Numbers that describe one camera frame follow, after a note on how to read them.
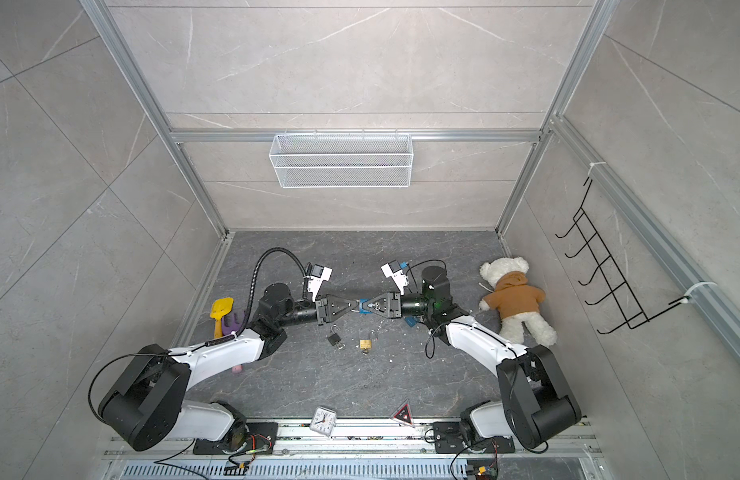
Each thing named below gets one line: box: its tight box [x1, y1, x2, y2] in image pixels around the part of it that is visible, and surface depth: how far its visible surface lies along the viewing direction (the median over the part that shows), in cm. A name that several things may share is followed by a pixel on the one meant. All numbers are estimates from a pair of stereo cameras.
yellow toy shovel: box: [210, 297, 234, 339], surface depth 97 cm
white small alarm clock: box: [309, 407, 336, 437], surface depth 76 cm
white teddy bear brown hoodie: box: [479, 257, 558, 347], surface depth 95 cm
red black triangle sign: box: [391, 398, 413, 425], surface depth 78 cm
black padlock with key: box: [327, 324, 345, 350], surface depth 92 cm
